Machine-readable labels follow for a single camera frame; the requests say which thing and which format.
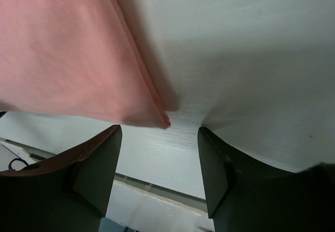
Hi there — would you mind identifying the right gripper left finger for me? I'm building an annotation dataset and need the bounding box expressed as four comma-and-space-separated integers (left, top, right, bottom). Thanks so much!
1, 125, 122, 231

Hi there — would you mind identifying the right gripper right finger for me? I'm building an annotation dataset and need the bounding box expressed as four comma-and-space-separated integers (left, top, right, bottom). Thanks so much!
197, 127, 334, 231

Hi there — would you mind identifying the pink t shirt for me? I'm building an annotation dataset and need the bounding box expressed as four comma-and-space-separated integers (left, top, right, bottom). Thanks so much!
1, 0, 170, 129

